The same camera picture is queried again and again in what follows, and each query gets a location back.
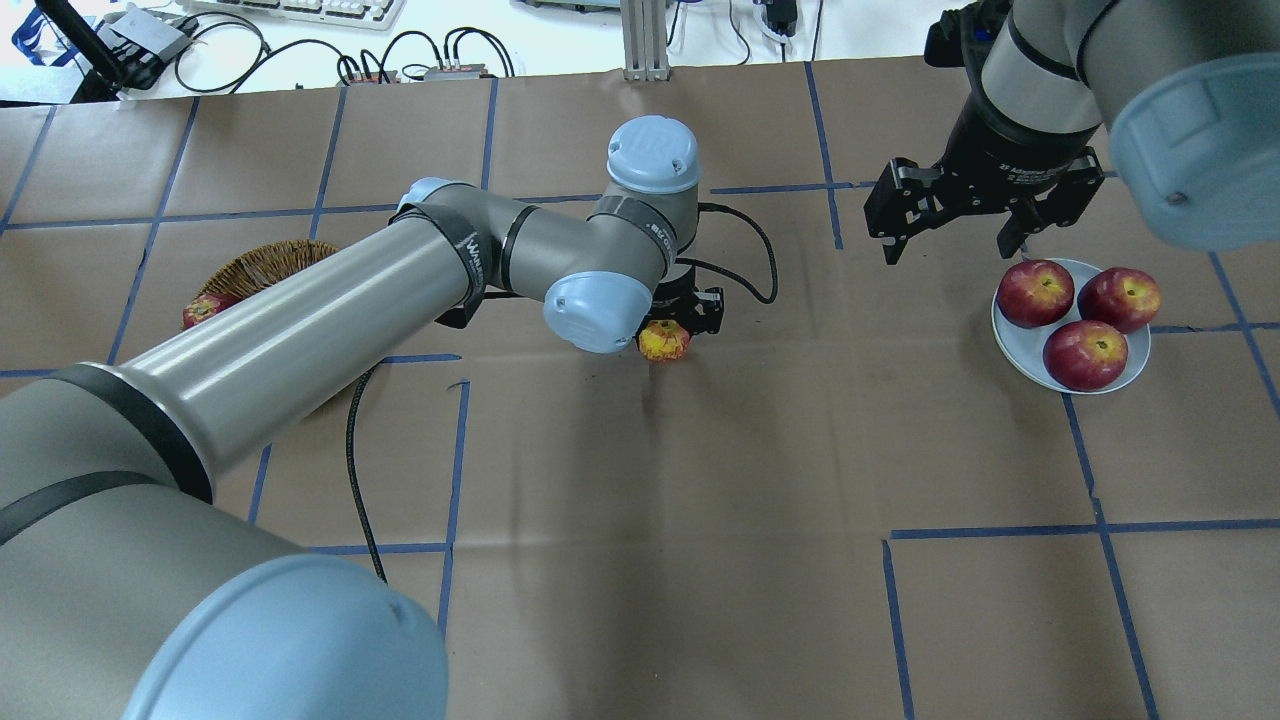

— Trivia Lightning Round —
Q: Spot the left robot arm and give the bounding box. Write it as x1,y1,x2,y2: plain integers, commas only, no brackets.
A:
1,115,701,719

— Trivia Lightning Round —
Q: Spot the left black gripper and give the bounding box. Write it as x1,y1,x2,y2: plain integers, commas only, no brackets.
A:
637,258,724,336

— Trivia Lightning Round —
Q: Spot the red apple plate front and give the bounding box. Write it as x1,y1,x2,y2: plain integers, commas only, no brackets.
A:
1042,320,1130,392

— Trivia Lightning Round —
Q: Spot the red apple plate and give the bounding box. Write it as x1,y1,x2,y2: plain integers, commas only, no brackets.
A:
995,259,1076,329
1076,266,1164,334
1042,320,1130,392

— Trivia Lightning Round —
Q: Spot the dark red apple in basket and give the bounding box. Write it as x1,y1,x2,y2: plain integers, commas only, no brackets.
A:
180,292,241,331

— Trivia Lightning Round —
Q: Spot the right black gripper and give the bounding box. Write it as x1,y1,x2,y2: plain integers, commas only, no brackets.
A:
864,95,1105,266

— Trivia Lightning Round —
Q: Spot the light blue plate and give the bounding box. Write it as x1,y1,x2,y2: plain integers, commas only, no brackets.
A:
991,258,1151,395

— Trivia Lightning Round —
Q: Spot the wicker basket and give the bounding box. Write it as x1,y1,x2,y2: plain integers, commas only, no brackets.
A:
195,240,340,301

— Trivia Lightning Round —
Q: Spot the red apple plate back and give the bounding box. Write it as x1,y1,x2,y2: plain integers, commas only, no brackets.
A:
1076,266,1164,334

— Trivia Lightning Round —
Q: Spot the aluminium frame post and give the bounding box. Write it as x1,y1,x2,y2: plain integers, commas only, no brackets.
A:
620,0,671,82

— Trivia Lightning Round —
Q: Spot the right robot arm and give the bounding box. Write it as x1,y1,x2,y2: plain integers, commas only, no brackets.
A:
864,1,1279,265

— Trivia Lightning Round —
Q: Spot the red yellow apple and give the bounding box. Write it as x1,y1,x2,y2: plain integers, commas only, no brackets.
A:
636,319,692,363

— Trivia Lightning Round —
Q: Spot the white keyboard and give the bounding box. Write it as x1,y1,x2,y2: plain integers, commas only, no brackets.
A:
178,1,407,31

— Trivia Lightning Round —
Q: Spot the red apple plate left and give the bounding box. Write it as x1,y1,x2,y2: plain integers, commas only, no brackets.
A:
995,259,1076,329

